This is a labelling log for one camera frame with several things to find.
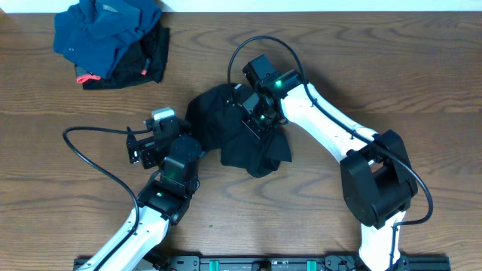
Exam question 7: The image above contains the blue polo shirt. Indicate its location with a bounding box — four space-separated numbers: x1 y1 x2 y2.
53 0 162 78

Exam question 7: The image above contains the black t-shirt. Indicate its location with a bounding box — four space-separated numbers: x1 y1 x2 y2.
185 83 292 178

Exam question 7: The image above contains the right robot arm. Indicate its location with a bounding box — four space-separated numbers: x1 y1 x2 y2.
232 64 418 270

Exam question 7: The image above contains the black folded garment red trim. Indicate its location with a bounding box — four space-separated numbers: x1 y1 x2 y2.
75 23 170 90

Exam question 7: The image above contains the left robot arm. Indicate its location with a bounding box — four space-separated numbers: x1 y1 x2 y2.
78 117 203 270

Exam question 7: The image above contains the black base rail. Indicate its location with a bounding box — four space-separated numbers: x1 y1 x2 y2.
73 254 452 271

